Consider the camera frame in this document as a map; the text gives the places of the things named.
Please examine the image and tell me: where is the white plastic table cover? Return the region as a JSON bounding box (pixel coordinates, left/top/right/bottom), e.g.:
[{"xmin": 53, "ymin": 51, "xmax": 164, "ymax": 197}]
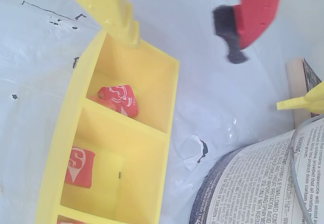
[{"xmin": 0, "ymin": 0, "xmax": 324, "ymax": 224}]

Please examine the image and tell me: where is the red cherry Starburst candy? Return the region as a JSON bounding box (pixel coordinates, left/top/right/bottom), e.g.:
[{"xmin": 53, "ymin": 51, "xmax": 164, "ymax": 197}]
[
  {"xmin": 57, "ymin": 215, "xmax": 79, "ymax": 224},
  {"xmin": 63, "ymin": 147, "xmax": 96, "ymax": 189},
  {"xmin": 97, "ymin": 84, "xmax": 139, "ymax": 118}
]

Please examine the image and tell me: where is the paint can with printed label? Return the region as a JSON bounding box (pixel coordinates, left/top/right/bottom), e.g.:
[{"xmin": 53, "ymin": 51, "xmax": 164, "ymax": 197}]
[{"xmin": 188, "ymin": 115, "xmax": 324, "ymax": 224}]

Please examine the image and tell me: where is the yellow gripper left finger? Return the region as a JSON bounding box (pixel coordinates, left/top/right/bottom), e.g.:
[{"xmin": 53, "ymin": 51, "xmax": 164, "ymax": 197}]
[{"xmin": 54, "ymin": 0, "xmax": 141, "ymax": 49}]

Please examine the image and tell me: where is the beige block with dark label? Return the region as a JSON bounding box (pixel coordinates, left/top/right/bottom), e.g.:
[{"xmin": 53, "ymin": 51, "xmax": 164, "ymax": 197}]
[{"xmin": 286, "ymin": 57, "xmax": 324, "ymax": 130}]

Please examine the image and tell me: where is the yellow plastic tool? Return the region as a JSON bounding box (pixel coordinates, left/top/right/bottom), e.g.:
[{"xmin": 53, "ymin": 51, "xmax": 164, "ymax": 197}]
[{"xmin": 276, "ymin": 81, "xmax": 324, "ymax": 114}]

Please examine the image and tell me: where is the yellow three-compartment box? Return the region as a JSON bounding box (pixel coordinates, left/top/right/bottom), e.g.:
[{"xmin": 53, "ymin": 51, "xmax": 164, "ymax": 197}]
[{"xmin": 34, "ymin": 29, "xmax": 181, "ymax": 224}]

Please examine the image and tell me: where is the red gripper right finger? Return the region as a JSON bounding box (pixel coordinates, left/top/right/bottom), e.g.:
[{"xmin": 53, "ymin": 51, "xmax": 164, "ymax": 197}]
[{"xmin": 212, "ymin": 0, "xmax": 283, "ymax": 65}]

